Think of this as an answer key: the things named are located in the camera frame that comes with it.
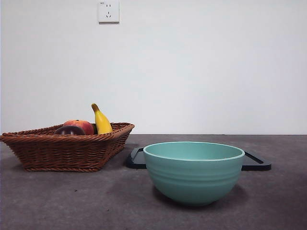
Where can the brown wicker basket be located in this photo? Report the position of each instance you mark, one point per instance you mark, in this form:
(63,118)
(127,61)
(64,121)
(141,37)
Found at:
(64,153)

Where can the dark purple plum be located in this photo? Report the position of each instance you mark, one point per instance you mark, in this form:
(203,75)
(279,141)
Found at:
(69,131)

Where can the black rectangular tray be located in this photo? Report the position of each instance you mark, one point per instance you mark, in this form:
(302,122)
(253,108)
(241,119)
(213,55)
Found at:
(257,165)

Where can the teal ribbed bowl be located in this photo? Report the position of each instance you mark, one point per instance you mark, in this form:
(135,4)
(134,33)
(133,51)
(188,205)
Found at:
(194,182)

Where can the red yellow apple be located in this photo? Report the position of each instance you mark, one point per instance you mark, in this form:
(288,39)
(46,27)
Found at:
(84,126)

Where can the yellow banana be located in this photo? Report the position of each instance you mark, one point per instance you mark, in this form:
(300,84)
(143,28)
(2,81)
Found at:
(102,122)

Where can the white wall socket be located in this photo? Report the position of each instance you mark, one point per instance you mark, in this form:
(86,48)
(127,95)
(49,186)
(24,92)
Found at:
(108,12)

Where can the dark green avocado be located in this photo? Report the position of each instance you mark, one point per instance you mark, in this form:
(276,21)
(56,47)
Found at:
(95,129)

